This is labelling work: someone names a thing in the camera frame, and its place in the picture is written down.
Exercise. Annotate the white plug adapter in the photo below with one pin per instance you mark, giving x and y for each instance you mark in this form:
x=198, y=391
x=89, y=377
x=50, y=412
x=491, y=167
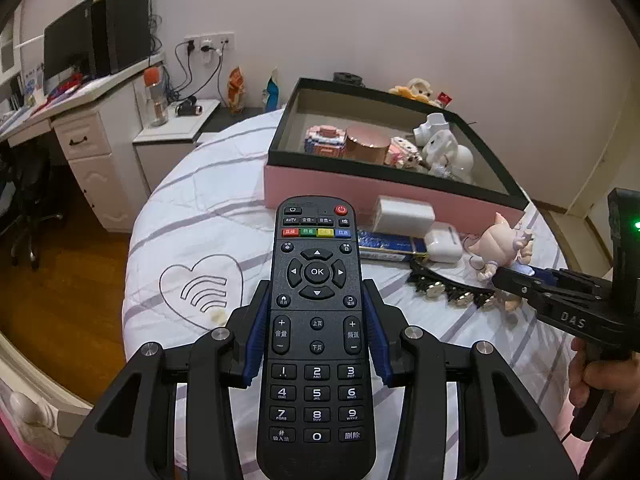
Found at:
x=402, y=214

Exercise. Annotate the red desk item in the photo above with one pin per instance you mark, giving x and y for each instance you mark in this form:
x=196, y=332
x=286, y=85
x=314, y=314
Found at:
x=65, y=87

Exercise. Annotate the white wall cabinet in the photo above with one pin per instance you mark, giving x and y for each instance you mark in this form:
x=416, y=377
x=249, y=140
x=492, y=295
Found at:
x=7, y=45

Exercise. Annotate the blue white snack bag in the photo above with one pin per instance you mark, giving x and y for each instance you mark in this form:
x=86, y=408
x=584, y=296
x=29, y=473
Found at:
x=271, y=92

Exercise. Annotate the black remote control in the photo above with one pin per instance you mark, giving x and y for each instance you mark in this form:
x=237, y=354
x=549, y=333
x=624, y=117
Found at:
x=316, y=310

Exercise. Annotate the white wall outlet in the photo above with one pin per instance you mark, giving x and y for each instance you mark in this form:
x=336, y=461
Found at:
x=220, y=41

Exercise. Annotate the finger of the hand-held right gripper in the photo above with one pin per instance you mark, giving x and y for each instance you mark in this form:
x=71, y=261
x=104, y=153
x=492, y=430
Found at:
x=520, y=290
x=575, y=277

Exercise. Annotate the white plush toy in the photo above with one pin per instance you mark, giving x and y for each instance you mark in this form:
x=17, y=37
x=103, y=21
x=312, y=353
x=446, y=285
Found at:
x=420, y=87

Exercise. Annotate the blue flat box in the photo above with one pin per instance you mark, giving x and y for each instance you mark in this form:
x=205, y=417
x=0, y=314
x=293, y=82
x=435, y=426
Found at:
x=385, y=245

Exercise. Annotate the black monitor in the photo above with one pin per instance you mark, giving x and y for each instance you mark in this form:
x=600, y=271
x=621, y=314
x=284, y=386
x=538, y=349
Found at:
x=67, y=45

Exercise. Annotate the pink box with black rim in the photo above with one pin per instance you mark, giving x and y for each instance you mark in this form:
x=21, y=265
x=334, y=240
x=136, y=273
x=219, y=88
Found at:
x=325, y=187

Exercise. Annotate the rose gold round tin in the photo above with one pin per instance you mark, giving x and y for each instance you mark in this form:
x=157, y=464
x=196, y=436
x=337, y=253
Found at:
x=367, y=145

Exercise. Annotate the red white packet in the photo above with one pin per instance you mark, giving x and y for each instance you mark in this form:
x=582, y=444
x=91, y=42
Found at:
x=444, y=99

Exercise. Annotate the white round-headed figurine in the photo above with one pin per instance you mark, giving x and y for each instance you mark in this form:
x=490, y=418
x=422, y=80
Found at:
x=462, y=160

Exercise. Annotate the clear crystal ornament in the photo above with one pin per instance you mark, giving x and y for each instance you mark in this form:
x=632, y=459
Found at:
x=441, y=167

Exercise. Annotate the clear bottle orange cap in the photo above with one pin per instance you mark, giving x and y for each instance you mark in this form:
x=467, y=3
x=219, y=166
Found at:
x=156, y=105

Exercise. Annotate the white rod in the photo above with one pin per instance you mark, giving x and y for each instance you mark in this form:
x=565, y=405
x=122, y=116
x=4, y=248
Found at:
x=30, y=42

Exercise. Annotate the blue white carton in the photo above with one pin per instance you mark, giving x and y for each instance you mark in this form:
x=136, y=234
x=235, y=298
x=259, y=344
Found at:
x=32, y=82

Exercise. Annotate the white earbuds case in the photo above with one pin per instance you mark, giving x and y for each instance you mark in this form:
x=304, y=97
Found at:
x=442, y=247

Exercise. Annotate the orange snack bag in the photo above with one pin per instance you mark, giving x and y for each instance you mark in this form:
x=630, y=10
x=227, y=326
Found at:
x=237, y=90

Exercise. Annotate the black office chair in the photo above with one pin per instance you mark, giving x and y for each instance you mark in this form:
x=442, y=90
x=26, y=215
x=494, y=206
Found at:
x=30, y=195

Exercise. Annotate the small black device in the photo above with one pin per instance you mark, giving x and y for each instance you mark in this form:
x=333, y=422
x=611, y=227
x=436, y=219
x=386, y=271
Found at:
x=187, y=108

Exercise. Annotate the white desk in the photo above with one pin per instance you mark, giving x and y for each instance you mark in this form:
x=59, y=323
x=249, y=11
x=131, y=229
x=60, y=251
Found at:
x=90, y=135

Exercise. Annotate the white carved bed frame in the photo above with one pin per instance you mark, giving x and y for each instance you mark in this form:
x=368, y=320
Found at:
x=45, y=385

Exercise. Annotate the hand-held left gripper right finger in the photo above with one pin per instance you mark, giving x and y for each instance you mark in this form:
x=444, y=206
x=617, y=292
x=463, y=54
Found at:
x=377, y=330

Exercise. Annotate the pink bedding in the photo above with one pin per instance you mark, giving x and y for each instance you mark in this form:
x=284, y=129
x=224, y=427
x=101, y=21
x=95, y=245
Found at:
x=20, y=450

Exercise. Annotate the person's right hand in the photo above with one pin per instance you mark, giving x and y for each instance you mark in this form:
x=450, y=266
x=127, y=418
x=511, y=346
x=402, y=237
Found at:
x=625, y=385

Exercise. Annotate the yellow plush toy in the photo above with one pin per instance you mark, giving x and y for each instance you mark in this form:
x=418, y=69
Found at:
x=402, y=92

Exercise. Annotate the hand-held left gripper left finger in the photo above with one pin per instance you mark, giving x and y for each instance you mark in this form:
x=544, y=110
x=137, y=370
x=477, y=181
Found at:
x=257, y=330

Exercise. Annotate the white side cabinet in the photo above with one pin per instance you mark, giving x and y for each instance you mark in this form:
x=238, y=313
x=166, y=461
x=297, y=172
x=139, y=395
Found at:
x=165, y=160

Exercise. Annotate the pink doll figurine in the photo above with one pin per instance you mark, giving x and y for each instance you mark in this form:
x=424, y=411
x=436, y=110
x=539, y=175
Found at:
x=500, y=242

